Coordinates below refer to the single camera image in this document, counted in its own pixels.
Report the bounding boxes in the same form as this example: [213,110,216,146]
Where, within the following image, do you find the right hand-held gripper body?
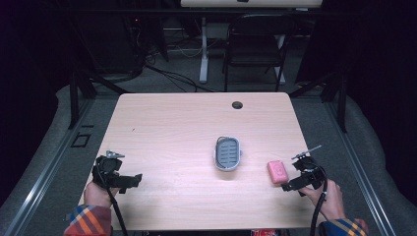
[290,145,328,191]

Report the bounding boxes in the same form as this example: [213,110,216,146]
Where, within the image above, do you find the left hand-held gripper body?
[91,149,126,190]

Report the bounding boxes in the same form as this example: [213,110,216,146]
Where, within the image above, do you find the person's left hand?
[83,180,120,209]

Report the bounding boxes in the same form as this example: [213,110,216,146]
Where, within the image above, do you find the person's right hand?
[298,178,347,221]

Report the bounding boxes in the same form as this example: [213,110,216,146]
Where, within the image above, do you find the pink soap bar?
[266,159,290,186]

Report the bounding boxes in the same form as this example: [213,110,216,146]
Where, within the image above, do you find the red packet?
[250,228,278,236]

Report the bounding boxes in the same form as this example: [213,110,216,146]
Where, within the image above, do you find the grey soap dish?
[212,135,244,173]

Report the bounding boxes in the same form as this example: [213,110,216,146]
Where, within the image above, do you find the black folding chair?
[221,13,299,93]

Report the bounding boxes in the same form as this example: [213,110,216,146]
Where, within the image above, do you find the white desk leg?
[198,16,210,85]

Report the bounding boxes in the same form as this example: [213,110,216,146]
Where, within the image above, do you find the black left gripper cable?
[96,165,130,236]

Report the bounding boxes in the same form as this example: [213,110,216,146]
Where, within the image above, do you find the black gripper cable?
[96,165,130,236]
[308,161,329,236]

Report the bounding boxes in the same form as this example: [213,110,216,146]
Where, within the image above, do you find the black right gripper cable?
[308,161,329,236]

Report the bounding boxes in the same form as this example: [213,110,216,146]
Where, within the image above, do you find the grey metal floor rail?
[2,97,96,236]
[323,101,398,236]

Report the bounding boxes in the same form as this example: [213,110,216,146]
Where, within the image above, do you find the black metal frame stand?
[288,70,349,134]
[66,63,130,131]

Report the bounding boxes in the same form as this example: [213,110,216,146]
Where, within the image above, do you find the black floor cables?
[141,38,219,93]

